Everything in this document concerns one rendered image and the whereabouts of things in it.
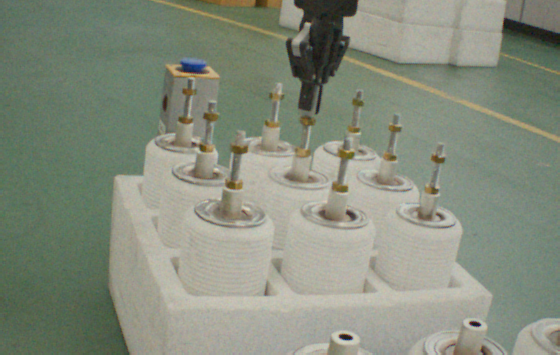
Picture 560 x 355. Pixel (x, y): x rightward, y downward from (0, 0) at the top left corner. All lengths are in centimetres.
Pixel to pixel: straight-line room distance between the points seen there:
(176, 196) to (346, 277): 21
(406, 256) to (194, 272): 24
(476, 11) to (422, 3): 41
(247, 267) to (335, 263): 10
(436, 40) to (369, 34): 32
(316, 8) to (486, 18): 320
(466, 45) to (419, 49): 34
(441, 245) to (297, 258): 17
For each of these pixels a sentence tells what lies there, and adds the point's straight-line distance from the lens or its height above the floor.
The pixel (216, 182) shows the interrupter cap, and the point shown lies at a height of 25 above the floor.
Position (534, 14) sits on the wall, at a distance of 667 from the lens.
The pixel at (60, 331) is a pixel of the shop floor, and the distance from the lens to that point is 111.
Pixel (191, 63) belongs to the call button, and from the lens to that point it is 123.
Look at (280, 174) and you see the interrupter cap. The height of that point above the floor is 25.
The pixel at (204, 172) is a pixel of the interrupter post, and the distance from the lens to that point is 98.
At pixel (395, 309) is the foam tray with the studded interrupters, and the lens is 92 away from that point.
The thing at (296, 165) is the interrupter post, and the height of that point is 27.
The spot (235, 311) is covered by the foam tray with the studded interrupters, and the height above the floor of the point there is 18.
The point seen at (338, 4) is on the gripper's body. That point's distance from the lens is 94.
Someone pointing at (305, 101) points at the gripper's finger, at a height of 35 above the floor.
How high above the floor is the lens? 57
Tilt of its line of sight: 17 degrees down
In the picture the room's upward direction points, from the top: 9 degrees clockwise
